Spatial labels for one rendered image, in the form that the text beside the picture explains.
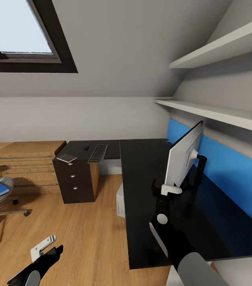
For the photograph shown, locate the desktop computer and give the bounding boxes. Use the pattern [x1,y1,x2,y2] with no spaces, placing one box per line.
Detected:
[116,183,125,218]

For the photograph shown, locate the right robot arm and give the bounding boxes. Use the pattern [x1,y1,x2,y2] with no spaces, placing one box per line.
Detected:
[150,184,230,286]

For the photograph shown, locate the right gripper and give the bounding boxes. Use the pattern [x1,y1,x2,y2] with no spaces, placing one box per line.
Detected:
[151,184,176,206]

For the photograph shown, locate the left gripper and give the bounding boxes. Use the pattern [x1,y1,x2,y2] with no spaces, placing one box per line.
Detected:
[33,245,63,276]

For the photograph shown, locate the keyboard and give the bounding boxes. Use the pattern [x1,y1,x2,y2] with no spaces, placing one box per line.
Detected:
[88,145,108,164]

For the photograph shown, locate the notebook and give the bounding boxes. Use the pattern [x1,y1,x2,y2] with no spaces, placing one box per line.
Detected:
[57,154,77,163]

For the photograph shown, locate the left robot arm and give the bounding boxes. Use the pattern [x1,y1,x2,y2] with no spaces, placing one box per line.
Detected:
[7,235,63,286]

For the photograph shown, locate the monitor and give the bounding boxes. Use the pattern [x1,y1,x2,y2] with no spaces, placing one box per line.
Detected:
[162,120,207,192]

